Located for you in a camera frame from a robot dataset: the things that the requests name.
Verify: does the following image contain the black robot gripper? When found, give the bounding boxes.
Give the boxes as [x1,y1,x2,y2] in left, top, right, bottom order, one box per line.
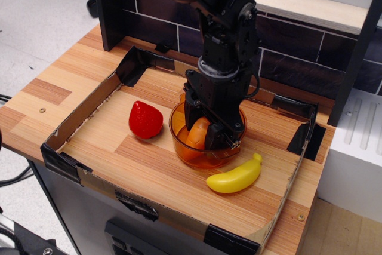
[184,68,251,150]

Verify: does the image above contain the orange toy carrot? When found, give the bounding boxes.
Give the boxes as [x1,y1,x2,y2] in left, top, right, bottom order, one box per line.
[186,116,211,150]

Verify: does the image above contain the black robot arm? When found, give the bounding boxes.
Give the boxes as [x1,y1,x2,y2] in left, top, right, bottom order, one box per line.
[175,0,260,150]

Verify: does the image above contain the transparent orange plastic pot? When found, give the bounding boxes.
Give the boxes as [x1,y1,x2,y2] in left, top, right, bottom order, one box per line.
[169,93,240,169]

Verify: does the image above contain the taped cardboard fence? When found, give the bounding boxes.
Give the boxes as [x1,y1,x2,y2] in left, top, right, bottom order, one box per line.
[40,45,324,254]

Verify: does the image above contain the red toy strawberry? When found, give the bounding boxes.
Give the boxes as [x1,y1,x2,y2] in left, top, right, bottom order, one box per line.
[128,101,164,139]

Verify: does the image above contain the yellow toy banana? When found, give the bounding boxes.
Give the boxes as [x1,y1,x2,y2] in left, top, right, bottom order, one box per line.
[206,153,263,193]

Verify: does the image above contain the dark brick backsplash panel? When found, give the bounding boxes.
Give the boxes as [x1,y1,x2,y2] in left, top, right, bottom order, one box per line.
[96,0,381,103]

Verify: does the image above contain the white ribbed block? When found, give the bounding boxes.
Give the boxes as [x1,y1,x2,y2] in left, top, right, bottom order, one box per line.
[318,89,381,222]

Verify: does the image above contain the black cables on floor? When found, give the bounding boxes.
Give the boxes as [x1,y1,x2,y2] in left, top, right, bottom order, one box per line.
[0,93,34,189]

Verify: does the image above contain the black metal bracket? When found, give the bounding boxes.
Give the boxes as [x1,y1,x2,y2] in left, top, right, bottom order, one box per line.
[1,214,64,254]

